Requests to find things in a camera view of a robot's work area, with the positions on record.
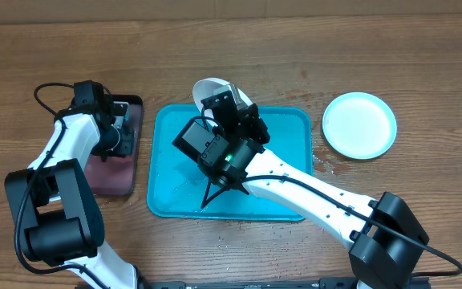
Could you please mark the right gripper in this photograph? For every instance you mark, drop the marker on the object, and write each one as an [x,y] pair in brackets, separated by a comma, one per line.
[252,120]

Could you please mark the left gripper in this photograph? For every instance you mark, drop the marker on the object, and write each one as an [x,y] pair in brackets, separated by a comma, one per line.
[127,145]

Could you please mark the white plate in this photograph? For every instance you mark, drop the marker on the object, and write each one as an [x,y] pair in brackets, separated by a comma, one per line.
[204,88]

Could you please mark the light blue plate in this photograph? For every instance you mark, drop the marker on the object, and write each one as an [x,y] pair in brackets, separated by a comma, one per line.
[359,125]

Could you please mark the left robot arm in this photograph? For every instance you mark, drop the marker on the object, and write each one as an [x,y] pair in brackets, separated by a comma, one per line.
[58,225]

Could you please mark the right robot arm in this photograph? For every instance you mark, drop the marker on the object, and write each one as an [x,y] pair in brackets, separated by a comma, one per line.
[383,238]

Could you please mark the black water tray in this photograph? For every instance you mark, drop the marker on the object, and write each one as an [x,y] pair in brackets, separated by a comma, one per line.
[116,176]

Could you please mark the teal plastic tray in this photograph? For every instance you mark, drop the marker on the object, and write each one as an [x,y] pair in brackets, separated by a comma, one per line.
[176,186]

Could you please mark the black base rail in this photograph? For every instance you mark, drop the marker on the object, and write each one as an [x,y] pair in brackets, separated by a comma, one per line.
[323,283]

